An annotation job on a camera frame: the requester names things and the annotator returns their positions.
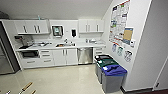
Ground stainless steel dishwasher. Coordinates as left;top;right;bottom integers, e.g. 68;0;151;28
77;46;94;65

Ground white narrow drawer cabinet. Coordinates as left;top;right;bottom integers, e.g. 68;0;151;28
93;45;108;58

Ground black soap dispenser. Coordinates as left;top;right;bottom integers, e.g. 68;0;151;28
70;28;78;38

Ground chrome faucet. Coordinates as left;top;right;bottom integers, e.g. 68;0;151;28
63;38;70;45

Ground stainless steel sink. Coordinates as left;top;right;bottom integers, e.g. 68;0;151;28
54;42;68;48

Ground grey bin green lid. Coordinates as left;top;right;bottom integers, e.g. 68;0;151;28
95;58;116;84

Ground steel paper towel dispenser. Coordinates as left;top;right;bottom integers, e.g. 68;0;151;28
51;25;64;38

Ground grey bin blue lid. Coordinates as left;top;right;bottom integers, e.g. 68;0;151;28
100;63;128;94

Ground black microwave oven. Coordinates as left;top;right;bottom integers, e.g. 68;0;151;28
20;49;40;59

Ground stainless steel refrigerator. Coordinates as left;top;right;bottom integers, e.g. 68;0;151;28
0;19;21;75

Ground large colourful wall poster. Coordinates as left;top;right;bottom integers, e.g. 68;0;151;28
109;0;132;46

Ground white two-door wall cabinet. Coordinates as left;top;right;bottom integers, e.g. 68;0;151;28
13;19;51;35

